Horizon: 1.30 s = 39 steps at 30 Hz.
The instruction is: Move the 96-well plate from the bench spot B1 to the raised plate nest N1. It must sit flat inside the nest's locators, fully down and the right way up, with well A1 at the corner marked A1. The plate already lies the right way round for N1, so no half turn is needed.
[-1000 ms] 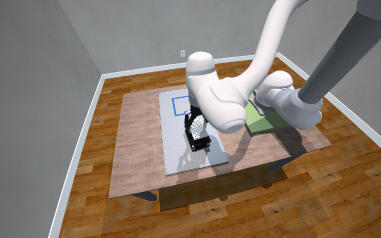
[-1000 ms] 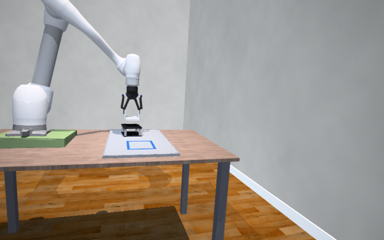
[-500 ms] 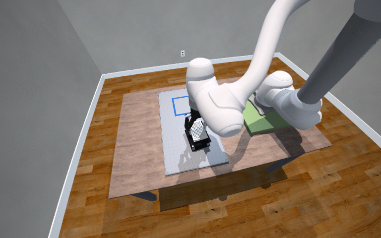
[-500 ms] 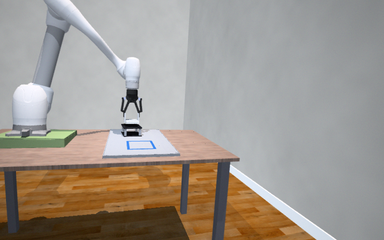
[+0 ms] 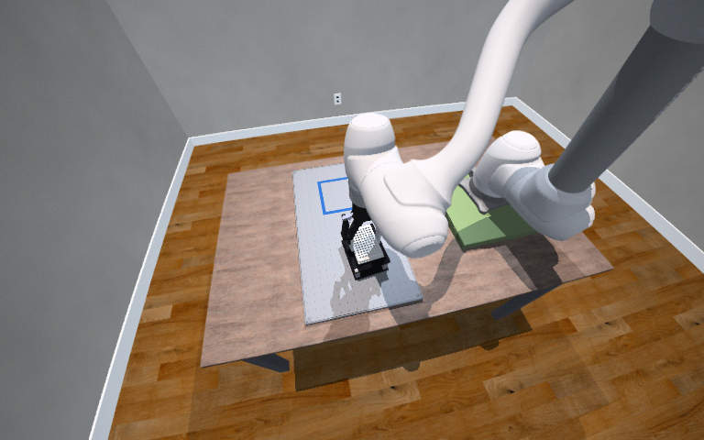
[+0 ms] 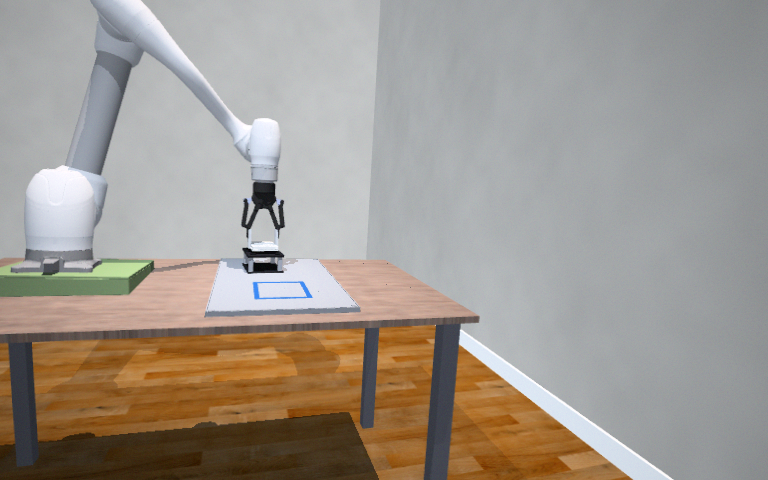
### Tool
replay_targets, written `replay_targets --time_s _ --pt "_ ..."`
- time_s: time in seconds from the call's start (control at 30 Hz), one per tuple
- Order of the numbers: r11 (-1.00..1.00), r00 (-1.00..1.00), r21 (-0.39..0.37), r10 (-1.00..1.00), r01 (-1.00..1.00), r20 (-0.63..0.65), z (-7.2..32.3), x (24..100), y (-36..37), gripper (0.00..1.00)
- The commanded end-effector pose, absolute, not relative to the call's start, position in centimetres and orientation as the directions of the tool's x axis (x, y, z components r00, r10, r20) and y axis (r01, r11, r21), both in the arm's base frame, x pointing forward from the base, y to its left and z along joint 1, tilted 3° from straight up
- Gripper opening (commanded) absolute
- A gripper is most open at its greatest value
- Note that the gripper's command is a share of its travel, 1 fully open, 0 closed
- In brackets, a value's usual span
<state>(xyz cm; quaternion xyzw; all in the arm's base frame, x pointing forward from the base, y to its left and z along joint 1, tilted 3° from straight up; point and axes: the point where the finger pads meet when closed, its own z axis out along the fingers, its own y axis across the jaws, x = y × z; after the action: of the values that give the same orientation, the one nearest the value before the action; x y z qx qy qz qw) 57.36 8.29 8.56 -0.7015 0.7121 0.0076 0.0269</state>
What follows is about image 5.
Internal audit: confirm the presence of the black rectangular frame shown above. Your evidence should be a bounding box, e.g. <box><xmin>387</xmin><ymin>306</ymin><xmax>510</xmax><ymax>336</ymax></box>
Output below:
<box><xmin>341</xmin><ymin>240</ymin><xmax>391</xmax><ymax>281</ymax></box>

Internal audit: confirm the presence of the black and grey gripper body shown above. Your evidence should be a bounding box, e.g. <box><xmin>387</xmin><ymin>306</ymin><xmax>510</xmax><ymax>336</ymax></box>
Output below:
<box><xmin>351</xmin><ymin>203</ymin><xmax>371</xmax><ymax>222</ymax></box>

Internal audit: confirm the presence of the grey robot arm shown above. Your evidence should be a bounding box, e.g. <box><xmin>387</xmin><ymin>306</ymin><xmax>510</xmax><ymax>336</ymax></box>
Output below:
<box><xmin>344</xmin><ymin>0</ymin><xmax>704</xmax><ymax>259</ymax></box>

